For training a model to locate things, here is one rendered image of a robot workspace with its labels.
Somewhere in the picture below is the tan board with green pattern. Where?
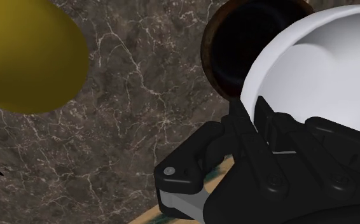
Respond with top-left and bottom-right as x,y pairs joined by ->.
127,154 -> 235,224

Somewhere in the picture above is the olive yellow round object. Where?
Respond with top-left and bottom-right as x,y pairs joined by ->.
0,0 -> 90,115

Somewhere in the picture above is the dark brown bowl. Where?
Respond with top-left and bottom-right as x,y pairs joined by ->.
200,0 -> 315,102

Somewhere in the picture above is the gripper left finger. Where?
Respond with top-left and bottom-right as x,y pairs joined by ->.
153,96 -> 290,224

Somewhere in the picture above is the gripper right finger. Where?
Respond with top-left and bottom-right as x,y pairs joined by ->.
253,95 -> 360,195

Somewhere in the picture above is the white bowl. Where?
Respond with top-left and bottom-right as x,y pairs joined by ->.
239,4 -> 360,147

